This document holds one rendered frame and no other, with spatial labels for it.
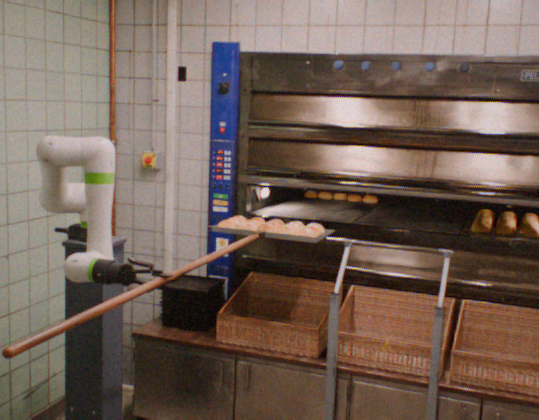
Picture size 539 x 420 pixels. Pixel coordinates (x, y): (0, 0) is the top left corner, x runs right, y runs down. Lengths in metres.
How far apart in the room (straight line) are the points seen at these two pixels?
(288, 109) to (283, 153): 0.25
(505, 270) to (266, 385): 1.35
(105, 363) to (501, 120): 2.22
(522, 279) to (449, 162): 0.70
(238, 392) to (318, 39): 1.91
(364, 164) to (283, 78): 0.66
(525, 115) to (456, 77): 0.39
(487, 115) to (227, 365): 1.83
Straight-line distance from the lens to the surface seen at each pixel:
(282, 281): 3.96
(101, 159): 2.71
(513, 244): 3.74
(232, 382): 3.68
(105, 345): 3.19
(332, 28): 3.83
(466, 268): 3.78
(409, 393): 3.43
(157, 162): 4.16
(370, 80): 3.78
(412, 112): 3.73
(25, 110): 3.74
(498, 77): 3.70
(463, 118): 3.69
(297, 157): 3.87
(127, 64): 4.32
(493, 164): 3.70
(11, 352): 1.87
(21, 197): 3.75
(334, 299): 3.30
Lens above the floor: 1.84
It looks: 9 degrees down
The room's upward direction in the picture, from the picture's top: 2 degrees clockwise
